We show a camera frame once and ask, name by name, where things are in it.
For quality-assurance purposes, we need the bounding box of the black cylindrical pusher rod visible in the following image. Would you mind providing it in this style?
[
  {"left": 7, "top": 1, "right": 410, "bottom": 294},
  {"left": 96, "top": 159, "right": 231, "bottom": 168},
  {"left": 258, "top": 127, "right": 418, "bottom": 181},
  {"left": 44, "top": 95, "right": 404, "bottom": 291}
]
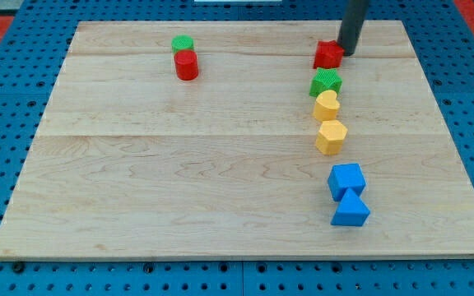
[{"left": 337, "top": 0, "right": 370, "bottom": 56}]

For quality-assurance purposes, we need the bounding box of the red cylinder block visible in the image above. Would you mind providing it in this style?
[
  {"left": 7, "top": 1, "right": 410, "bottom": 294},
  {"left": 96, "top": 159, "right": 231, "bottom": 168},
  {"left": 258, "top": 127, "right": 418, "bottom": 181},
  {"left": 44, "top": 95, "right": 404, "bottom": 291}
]
[{"left": 174, "top": 49, "right": 199, "bottom": 81}]

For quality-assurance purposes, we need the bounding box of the yellow heart block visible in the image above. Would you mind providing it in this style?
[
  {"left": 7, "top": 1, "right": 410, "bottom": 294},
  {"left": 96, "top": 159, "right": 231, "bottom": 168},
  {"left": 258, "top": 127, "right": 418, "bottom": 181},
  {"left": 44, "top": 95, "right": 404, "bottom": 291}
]
[{"left": 313, "top": 90, "right": 341, "bottom": 122}]

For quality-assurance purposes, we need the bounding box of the red star block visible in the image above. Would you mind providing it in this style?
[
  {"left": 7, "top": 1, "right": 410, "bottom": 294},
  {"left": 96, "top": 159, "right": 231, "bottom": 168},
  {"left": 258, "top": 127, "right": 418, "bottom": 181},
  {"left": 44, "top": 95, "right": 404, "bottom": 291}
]
[{"left": 313, "top": 40, "right": 345, "bottom": 69}]

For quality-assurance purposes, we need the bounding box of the green cylinder block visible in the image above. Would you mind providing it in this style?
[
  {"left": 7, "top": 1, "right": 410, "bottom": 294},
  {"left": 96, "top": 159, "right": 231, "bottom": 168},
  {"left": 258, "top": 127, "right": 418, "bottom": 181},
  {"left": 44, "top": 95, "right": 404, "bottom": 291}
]
[{"left": 171, "top": 35, "right": 194, "bottom": 54}]

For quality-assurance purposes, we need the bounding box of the green star block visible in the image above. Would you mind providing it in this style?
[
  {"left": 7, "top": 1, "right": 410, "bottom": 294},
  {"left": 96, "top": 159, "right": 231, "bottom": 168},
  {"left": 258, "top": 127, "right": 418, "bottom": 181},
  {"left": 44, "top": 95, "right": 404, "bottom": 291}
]
[{"left": 309, "top": 67, "right": 342, "bottom": 97}]

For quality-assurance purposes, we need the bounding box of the blue triangle block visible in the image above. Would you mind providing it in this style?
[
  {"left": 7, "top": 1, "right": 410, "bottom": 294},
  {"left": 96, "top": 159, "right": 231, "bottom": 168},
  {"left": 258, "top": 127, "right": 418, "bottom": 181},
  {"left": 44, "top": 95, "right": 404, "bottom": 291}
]
[{"left": 331, "top": 188, "right": 370, "bottom": 227}]

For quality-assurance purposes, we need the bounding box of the yellow hexagon block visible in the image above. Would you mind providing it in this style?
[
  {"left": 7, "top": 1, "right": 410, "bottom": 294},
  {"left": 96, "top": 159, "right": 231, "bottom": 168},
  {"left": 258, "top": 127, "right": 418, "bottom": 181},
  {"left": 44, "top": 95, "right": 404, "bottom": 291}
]
[{"left": 315, "top": 120, "right": 348, "bottom": 155}]

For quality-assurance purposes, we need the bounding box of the light wooden board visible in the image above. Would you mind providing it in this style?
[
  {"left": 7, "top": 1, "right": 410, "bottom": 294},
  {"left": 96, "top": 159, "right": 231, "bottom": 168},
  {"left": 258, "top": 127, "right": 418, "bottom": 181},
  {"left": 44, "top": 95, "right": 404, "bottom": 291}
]
[{"left": 0, "top": 21, "right": 474, "bottom": 261}]

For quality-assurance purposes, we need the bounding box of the blue cube block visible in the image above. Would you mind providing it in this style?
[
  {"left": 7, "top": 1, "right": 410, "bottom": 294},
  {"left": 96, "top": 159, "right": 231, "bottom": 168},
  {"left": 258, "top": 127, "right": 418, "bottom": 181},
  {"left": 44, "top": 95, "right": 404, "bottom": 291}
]
[{"left": 327, "top": 163, "right": 366, "bottom": 201}]

